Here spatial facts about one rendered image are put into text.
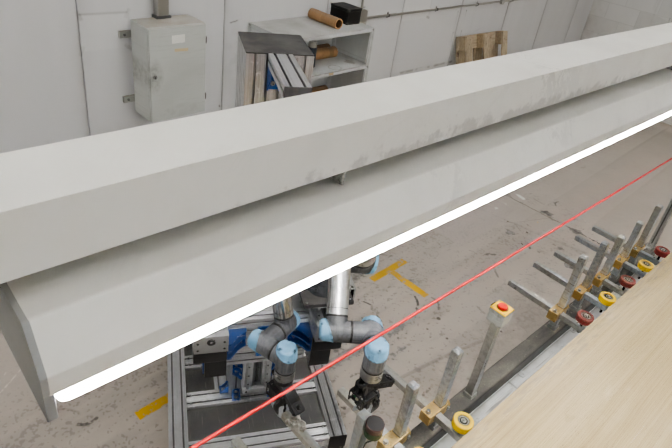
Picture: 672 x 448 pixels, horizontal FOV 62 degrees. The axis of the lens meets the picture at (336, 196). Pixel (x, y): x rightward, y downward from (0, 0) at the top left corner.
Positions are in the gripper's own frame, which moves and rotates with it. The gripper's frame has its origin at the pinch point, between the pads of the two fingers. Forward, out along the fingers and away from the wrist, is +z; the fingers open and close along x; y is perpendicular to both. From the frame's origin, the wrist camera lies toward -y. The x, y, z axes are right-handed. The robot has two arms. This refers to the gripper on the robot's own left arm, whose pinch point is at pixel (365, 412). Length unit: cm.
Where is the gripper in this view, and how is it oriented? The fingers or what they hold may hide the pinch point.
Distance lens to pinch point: 213.3
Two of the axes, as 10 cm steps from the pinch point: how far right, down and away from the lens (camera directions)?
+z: -1.4, 8.5, 5.1
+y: -7.4, 2.6, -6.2
